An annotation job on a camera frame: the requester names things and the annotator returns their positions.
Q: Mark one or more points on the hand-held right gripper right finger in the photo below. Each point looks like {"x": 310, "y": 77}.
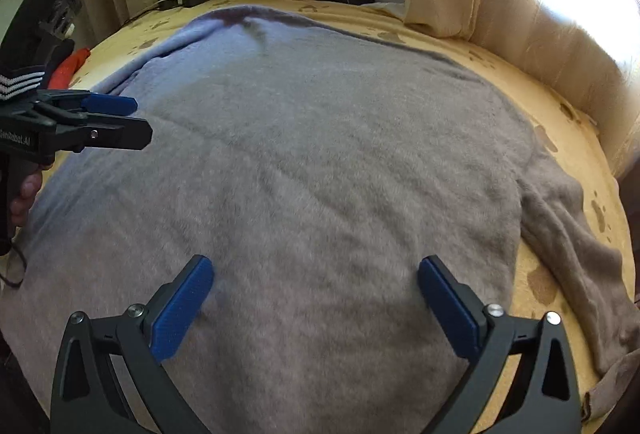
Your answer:
{"x": 447, "y": 309}

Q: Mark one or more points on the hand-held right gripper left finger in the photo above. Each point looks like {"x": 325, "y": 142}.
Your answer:
{"x": 182, "y": 309}

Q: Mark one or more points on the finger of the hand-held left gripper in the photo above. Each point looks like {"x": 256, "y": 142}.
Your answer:
{"x": 110, "y": 104}
{"x": 120, "y": 134}

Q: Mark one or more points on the grey knitted sweater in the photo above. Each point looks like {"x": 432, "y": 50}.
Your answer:
{"x": 300, "y": 139}

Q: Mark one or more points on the stack of folded clothes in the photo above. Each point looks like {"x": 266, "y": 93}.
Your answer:
{"x": 70, "y": 66}

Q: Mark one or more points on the person's left hand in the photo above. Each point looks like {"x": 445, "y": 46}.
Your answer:
{"x": 25, "y": 196}

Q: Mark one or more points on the yellow paw print blanket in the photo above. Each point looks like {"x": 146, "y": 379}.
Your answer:
{"x": 500, "y": 64}

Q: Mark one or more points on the cream ribbed cover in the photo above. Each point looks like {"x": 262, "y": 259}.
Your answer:
{"x": 550, "y": 39}

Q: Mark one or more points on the white crumpled cloth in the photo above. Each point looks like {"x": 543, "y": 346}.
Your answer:
{"x": 385, "y": 9}

